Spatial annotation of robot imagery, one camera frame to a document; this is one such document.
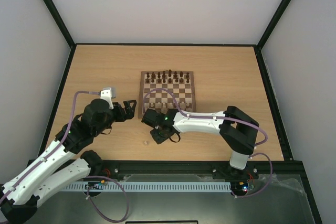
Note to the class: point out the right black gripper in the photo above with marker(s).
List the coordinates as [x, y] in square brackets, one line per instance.
[158, 136]

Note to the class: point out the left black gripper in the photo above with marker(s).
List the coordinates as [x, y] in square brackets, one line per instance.
[130, 113]

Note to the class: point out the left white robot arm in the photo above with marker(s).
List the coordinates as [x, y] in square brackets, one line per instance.
[64, 161]

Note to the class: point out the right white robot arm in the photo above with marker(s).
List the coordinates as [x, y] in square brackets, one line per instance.
[237, 128]

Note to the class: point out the wooden chess board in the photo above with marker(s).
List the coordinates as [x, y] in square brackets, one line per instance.
[166, 92]

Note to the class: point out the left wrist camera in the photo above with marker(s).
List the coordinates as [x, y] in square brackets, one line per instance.
[108, 94]

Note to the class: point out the white slotted cable duct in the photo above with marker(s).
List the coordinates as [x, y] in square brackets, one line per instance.
[132, 187]

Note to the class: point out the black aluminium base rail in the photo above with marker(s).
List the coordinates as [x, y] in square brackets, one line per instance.
[215, 169]

